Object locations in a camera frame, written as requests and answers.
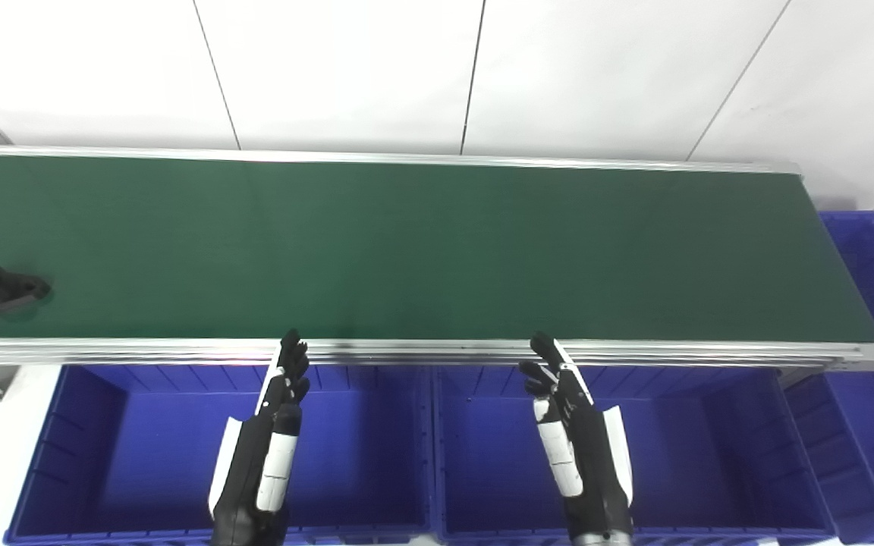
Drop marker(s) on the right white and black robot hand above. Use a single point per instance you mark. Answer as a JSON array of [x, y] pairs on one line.
[[592, 462]]

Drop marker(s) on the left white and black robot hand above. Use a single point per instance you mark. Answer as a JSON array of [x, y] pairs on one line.
[[251, 462]]

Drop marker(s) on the blue plastic bin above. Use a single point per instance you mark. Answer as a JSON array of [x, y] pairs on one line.
[[710, 455], [141, 455], [873, 394]]

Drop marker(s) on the green conveyor belt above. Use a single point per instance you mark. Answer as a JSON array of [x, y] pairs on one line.
[[422, 250], [422, 351]]

